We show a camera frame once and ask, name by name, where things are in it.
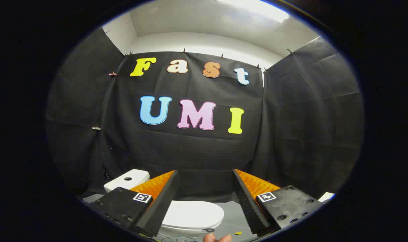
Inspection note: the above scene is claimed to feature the white toilet tank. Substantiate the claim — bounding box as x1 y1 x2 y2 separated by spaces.
104 169 151 193

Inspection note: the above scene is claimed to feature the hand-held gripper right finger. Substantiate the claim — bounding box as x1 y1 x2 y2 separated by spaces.
232 168 325 235

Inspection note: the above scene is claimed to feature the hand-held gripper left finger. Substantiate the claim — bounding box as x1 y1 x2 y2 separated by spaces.
89 170 180 238

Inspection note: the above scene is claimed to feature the thin black floor cable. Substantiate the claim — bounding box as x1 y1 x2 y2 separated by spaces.
159 235 199 242

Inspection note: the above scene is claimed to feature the black backdrop cloth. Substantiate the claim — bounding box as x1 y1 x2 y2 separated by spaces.
46 27 365 203

